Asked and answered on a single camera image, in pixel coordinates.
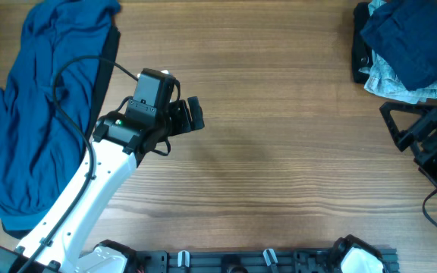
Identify dark blue shorts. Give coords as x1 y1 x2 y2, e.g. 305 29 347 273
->
360 0 437 91

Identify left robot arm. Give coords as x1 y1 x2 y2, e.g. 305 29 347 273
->
0 68 204 272

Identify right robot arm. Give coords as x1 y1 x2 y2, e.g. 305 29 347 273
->
326 102 437 273

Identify light blue folded jeans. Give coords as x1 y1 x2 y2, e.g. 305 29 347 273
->
359 0 437 106

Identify black folded garment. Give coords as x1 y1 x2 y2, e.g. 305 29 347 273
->
351 2 373 84

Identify black garment under shirt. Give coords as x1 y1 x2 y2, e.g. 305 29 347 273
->
0 26 120 239

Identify bright blue shirt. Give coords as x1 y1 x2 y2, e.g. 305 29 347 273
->
0 0 121 237

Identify left black cable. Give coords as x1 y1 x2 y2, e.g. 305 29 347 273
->
15 55 140 273

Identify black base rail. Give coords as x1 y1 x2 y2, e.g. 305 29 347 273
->
127 248 400 273

